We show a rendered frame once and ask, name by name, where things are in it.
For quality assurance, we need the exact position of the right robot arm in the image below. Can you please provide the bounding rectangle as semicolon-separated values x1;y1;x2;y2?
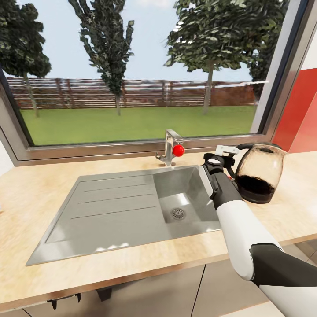
199;145;317;317

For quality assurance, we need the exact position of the electric kettle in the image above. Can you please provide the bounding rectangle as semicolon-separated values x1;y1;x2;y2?
227;142;289;204

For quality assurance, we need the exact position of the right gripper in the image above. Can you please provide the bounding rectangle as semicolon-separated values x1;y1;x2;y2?
203;152;235;169

